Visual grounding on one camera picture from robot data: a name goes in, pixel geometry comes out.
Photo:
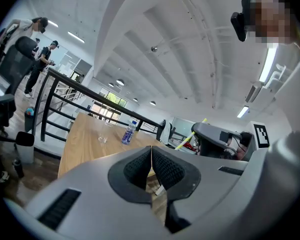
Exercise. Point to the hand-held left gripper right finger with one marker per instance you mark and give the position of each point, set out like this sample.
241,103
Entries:
210,181

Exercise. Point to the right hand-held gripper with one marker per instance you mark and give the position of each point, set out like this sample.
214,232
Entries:
261,136

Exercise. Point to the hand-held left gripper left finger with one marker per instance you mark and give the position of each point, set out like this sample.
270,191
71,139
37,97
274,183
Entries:
90,184

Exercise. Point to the yellow and white straw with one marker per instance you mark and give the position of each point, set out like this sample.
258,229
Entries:
185,141

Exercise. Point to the clear drinking glass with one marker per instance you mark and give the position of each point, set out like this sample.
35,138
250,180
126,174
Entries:
103,139

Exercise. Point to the red bag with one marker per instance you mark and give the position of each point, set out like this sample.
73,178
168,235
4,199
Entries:
190,145

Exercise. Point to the white jacket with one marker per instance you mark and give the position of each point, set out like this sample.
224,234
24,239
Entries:
167,131

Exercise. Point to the long ceiling light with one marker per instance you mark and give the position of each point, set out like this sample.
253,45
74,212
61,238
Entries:
267,64
76,37
243,112
53,24

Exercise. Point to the blue capped water bottle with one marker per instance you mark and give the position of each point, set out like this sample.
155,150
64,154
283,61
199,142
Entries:
128,135

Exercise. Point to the round ceiling lamp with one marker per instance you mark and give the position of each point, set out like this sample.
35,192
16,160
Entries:
120,82
152,103

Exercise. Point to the white waste bin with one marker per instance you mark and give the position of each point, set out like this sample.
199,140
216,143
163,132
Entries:
25,155

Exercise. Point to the black flask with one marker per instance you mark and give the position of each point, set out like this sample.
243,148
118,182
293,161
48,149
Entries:
18,167

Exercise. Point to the light wooden table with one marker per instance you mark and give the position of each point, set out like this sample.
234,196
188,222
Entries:
47,109

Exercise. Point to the person's head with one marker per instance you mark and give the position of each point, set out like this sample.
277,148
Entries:
272,16

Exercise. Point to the black mesh office chair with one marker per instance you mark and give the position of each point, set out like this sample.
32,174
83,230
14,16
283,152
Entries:
17,64

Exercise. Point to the dome security camera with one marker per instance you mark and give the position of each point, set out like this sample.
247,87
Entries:
154,49

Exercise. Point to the black head camera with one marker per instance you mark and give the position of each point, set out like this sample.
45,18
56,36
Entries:
241,21

